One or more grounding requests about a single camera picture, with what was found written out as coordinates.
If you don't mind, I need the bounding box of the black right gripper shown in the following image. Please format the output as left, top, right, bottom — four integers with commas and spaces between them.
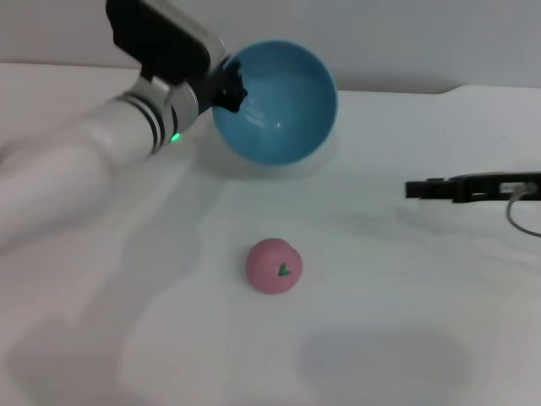
405, 170, 541, 205

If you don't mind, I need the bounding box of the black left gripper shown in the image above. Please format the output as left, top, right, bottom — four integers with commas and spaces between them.
195, 56, 249, 115

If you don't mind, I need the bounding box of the pink toy peach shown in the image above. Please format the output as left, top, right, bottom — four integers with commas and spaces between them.
245, 237, 304, 296

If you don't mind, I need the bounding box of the blue bowl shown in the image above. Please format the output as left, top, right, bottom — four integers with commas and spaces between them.
210, 39, 340, 167

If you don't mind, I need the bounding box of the right arm connector cable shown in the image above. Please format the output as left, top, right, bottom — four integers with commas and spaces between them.
505, 189, 541, 238

